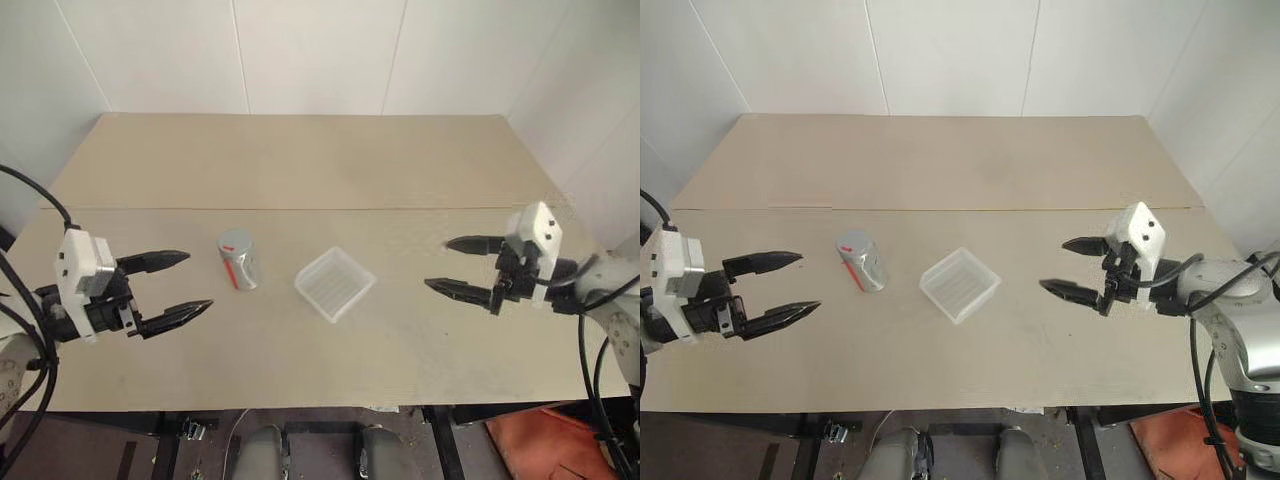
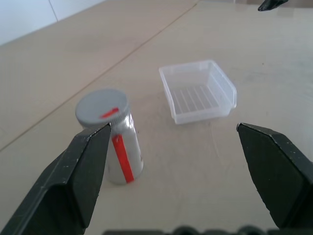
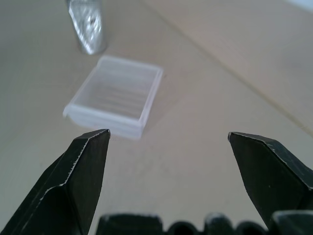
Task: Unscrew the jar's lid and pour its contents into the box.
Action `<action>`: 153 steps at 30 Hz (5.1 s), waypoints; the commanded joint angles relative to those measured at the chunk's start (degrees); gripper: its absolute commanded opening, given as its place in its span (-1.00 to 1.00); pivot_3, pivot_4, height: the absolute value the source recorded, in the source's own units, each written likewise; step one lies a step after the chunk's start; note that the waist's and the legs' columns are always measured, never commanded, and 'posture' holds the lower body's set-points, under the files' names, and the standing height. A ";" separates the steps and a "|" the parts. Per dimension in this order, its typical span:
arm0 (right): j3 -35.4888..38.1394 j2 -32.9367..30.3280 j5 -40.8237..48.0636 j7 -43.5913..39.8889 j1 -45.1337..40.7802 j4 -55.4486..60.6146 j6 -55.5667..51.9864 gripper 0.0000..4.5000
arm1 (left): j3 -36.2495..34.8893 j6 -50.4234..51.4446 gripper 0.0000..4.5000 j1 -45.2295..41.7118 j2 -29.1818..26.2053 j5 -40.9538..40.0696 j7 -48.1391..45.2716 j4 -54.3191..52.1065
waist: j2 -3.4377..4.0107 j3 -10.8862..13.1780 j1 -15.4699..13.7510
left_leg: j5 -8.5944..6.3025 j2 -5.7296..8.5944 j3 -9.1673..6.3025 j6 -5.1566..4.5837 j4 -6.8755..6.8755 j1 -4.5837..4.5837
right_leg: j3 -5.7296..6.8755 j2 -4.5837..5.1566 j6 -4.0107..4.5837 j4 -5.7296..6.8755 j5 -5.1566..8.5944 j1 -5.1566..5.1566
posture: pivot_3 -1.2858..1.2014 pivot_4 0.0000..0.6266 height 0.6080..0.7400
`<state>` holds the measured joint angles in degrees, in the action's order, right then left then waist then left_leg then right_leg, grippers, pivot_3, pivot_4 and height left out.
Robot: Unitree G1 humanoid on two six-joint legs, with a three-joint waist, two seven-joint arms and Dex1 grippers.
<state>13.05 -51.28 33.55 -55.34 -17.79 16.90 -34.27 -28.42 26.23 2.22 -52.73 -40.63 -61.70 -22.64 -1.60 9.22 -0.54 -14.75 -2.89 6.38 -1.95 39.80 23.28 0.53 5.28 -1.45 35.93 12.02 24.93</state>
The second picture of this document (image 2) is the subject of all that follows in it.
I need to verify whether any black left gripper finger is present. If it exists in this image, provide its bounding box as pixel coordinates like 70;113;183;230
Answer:
236;122;313;231
0;122;112;235

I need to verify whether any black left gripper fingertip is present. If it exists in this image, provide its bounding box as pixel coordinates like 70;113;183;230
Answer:
258;0;288;12

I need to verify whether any silver bottle with grey cap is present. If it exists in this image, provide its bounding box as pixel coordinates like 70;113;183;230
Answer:
104;113;144;186

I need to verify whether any grey bottle cap red mark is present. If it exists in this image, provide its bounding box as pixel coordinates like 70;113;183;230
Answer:
75;89;131;128

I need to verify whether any clear plastic bin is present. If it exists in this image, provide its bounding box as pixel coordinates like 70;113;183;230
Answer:
158;59;238;125

